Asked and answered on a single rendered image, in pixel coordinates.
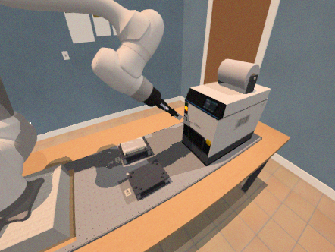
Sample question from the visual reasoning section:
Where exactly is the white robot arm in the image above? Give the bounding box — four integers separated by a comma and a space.
0, 0, 164, 231

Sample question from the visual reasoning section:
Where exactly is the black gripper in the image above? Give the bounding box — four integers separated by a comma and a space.
144, 87, 183, 121

